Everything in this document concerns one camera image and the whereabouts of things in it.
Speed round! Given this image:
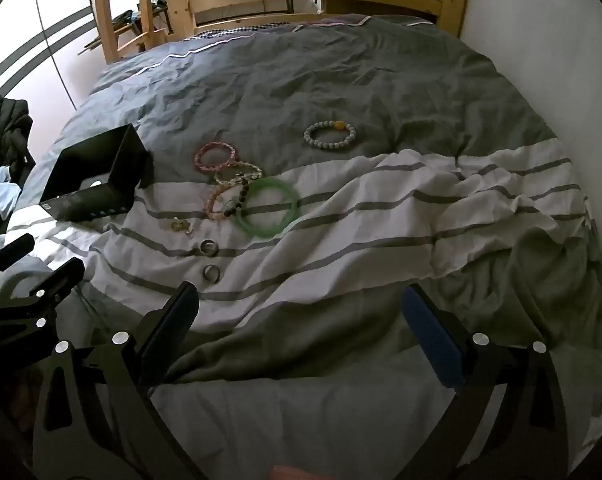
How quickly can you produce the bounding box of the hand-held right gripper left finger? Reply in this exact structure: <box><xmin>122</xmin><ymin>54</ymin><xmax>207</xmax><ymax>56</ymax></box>
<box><xmin>34</xmin><ymin>282</ymin><xmax>208</xmax><ymax>480</ymax></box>

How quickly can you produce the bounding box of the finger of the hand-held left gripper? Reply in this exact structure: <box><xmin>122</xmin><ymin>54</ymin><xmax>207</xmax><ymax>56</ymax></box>
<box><xmin>0</xmin><ymin>234</ymin><xmax>35</xmax><ymax>291</ymax></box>
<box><xmin>0</xmin><ymin>257</ymin><xmax>85</xmax><ymax>348</ymax></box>

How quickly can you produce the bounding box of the black box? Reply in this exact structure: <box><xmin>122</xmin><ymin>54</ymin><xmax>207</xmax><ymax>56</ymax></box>
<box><xmin>38</xmin><ymin>124</ymin><xmax>151</xmax><ymax>223</ymax></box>

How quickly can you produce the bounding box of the light blue cloth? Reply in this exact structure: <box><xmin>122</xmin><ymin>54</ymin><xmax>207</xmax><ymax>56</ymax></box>
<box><xmin>0</xmin><ymin>166</ymin><xmax>22</xmax><ymax>233</ymax></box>

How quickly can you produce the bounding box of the black jacket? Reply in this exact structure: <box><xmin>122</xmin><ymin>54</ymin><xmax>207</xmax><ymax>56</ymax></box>
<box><xmin>0</xmin><ymin>91</ymin><xmax>36</xmax><ymax>196</ymax></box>

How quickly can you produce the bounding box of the wooden bed frame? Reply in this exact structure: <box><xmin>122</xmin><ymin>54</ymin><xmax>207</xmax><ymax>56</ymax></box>
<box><xmin>158</xmin><ymin>0</ymin><xmax>474</xmax><ymax>41</ymax></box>

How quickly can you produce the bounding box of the pink bead bracelet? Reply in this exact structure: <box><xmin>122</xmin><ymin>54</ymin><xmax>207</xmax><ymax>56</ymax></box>
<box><xmin>193</xmin><ymin>142</ymin><xmax>239</xmax><ymax>175</ymax></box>

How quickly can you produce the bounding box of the grey white striped duvet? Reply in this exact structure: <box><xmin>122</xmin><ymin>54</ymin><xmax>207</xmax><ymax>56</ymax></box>
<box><xmin>6</xmin><ymin>12</ymin><xmax>602</xmax><ymax>480</ymax></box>

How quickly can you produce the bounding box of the white striped wardrobe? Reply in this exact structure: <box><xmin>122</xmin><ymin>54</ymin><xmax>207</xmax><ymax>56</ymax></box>
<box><xmin>0</xmin><ymin>0</ymin><xmax>107</xmax><ymax>111</ymax></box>

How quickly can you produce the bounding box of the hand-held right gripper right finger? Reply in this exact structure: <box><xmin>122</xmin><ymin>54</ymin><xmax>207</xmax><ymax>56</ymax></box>
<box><xmin>402</xmin><ymin>284</ymin><xmax>570</xmax><ymax>480</ymax></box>

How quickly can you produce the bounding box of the wooden ladder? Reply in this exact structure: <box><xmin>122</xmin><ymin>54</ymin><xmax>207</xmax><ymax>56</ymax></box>
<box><xmin>92</xmin><ymin>0</ymin><xmax>169</xmax><ymax>66</ymax></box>

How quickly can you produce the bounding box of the grey bead bracelet yellow bead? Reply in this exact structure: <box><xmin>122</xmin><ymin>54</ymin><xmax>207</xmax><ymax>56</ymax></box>
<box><xmin>303</xmin><ymin>120</ymin><xmax>358</xmax><ymax>151</ymax></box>

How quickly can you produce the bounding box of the cream bead bracelet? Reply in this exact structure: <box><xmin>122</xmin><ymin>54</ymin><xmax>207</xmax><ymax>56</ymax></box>
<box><xmin>213</xmin><ymin>160</ymin><xmax>263</xmax><ymax>187</ymax></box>

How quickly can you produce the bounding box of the green white bead bracelet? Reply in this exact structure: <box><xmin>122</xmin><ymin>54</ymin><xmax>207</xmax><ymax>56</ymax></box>
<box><xmin>235</xmin><ymin>176</ymin><xmax>300</xmax><ymax>238</ymax></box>

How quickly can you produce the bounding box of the peach bead bracelet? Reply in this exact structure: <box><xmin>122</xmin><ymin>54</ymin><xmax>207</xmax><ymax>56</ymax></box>
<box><xmin>206</xmin><ymin>182</ymin><xmax>237</xmax><ymax>221</ymax></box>

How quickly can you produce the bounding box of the dark bead bracelet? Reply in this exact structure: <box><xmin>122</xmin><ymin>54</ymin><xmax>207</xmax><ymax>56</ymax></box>
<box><xmin>220</xmin><ymin>172</ymin><xmax>252</xmax><ymax>221</ymax></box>

